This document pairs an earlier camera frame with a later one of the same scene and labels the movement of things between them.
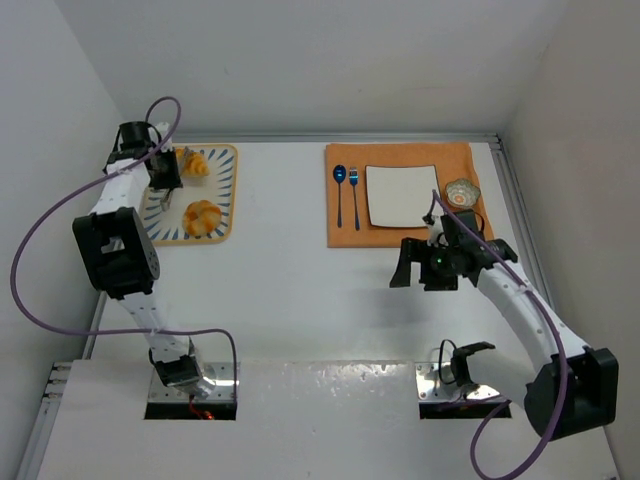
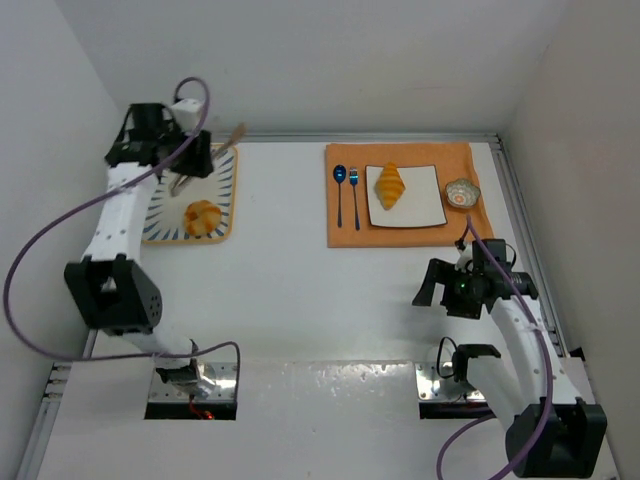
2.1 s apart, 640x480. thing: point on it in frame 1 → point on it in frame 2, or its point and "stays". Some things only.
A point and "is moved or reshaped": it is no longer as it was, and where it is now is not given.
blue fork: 353,178 stays
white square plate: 400,196 stays
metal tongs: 181,155 → 180,180
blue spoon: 339,173 stays
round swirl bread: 201,218 stays
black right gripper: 417,262 → 451,288
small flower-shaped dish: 462,194 stays
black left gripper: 165,181 → 196,154
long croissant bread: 192,164 is moved or reshaped
